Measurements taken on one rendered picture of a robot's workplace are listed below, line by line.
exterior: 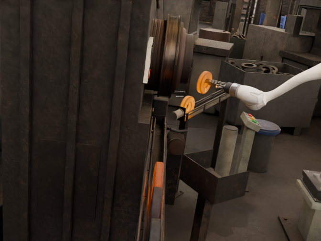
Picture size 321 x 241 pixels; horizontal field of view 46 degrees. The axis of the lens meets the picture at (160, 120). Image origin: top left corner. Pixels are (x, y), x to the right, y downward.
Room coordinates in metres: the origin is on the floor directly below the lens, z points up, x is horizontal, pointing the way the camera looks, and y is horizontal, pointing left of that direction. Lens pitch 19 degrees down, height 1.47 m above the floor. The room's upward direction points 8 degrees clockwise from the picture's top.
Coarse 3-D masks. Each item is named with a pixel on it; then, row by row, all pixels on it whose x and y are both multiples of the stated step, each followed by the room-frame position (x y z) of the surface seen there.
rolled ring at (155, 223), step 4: (152, 220) 1.07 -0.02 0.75; (156, 220) 1.07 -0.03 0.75; (160, 220) 1.08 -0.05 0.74; (152, 224) 1.05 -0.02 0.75; (156, 224) 1.05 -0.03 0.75; (160, 224) 1.06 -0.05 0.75; (152, 228) 1.03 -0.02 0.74; (156, 228) 1.03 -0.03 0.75; (152, 232) 1.02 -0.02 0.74; (156, 232) 1.02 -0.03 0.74; (148, 236) 1.14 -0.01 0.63; (152, 236) 1.01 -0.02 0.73; (156, 236) 1.01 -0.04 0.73; (148, 240) 1.12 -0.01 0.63; (152, 240) 1.00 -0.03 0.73; (156, 240) 1.00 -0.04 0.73
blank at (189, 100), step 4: (188, 96) 2.59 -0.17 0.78; (184, 100) 2.54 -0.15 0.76; (188, 100) 2.56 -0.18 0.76; (192, 100) 2.61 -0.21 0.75; (184, 104) 2.53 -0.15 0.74; (188, 104) 2.62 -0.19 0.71; (192, 104) 2.61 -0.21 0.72; (188, 108) 2.62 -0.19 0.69; (192, 108) 2.62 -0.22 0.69; (188, 116) 2.59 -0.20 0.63
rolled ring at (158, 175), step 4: (156, 164) 1.42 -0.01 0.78; (160, 164) 1.42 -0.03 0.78; (156, 168) 1.40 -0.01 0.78; (160, 168) 1.40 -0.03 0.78; (156, 172) 1.38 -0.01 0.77; (160, 172) 1.38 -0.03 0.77; (156, 176) 1.36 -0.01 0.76; (160, 176) 1.37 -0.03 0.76; (156, 180) 1.35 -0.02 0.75; (160, 180) 1.36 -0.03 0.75; (152, 184) 1.48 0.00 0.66; (156, 184) 1.35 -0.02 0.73; (160, 184) 1.35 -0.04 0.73; (152, 188) 1.47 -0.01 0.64
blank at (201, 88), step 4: (204, 72) 2.51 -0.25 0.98; (208, 72) 2.52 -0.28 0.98; (200, 76) 2.49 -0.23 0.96; (204, 76) 2.48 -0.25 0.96; (208, 76) 2.53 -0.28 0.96; (200, 80) 2.47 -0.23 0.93; (204, 80) 2.50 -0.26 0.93; (200, 84) 2.46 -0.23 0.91; (204, 84) 2.56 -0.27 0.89; (200, 88) 2.47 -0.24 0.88; (204, 88) 2.52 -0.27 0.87; (208, 88) 2.57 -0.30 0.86; (200, 92) 2.50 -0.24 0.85; (204, 92) 2.53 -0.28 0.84
